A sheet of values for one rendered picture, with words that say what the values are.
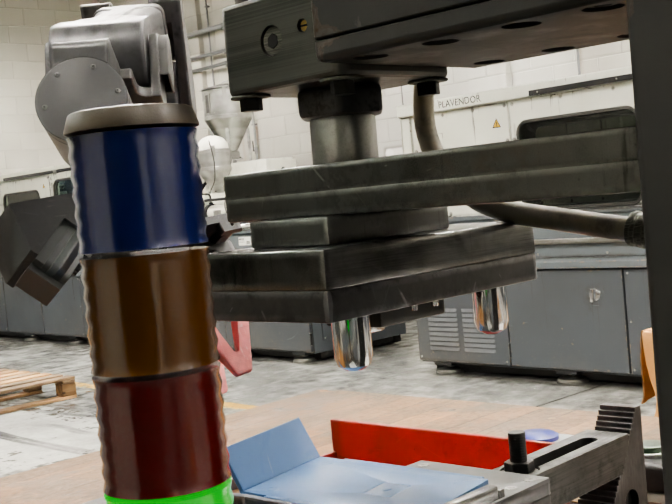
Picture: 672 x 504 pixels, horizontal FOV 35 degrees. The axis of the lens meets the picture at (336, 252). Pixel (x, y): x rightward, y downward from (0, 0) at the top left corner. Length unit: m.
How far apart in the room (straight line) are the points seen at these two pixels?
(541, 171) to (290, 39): 0.16
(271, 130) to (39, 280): 10.10
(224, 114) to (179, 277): 8.78
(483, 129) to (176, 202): 6.02
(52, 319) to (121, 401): 10.34
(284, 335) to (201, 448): 7.43
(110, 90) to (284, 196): 0.16
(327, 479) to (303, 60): 0.26
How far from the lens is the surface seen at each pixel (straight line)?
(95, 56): 0.69
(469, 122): 6.38
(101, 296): 0.31
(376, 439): 0.97
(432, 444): 0.93
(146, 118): 0.30
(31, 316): 11.02
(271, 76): 0.58
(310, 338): 7.52
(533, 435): 0.98
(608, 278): 5.85
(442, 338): 6.63
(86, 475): 1.17
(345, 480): 0.67
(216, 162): 8.71
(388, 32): 0.49
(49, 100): 0.69
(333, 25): 0.52
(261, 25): 0.58
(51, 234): 0.68
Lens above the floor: 1.17
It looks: 3 degrees down
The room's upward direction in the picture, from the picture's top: 5 degrees counter-clockwise
